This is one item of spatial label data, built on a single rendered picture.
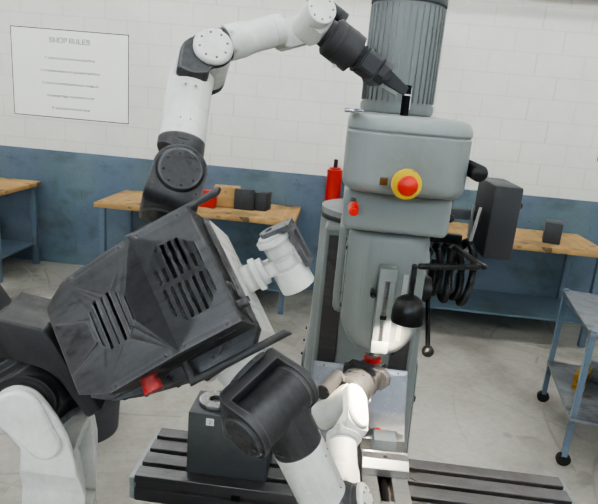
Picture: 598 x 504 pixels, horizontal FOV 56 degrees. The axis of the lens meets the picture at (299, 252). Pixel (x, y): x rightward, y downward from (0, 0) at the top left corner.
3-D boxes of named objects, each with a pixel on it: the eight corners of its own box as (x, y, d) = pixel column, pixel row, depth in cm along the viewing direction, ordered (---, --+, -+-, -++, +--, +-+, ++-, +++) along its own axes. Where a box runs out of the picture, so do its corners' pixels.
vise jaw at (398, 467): (408, 479, 146) (410, 466, 145) (360, 474, 147) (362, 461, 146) (405, 465, 152) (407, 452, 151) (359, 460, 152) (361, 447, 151)
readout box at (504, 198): (515, 262, 158) (529, 188, 152) (482, 258, 158) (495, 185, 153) (496, 244, 177) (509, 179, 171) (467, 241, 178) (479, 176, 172)
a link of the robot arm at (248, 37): (258, 33, 124) (176, 54, 118) (268, 3, 115) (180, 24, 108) (278, 74, 123) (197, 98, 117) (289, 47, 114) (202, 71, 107)
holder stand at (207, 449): (265, 483, 151) (270, 418, 145) (185, 472, 152) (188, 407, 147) (271, 456, 162) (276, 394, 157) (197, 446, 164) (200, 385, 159)
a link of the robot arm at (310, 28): (343, 48, 118) (299, 14, 115) (323, 66, 128) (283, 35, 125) (367, 7, 120) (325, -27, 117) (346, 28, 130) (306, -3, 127)
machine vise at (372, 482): (415, 536, 137) (422, 498, 134) (355, 529, 137) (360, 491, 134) (399, 450, 170) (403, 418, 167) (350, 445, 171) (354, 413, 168)
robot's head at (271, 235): (271, 283, 101) (308, 269, 98) (248, 243, 98) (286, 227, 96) (279, 268, 106) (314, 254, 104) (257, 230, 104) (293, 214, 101)
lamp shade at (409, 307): (398, 328, 120) (402, 301, 118) (385, 315, 126) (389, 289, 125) (429, 327, 121) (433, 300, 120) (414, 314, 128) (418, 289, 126)
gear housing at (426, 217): (449, 240, 125) (456, 196, 122) (340, 229, 127) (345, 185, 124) (428, 212, 157) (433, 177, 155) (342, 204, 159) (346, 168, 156)
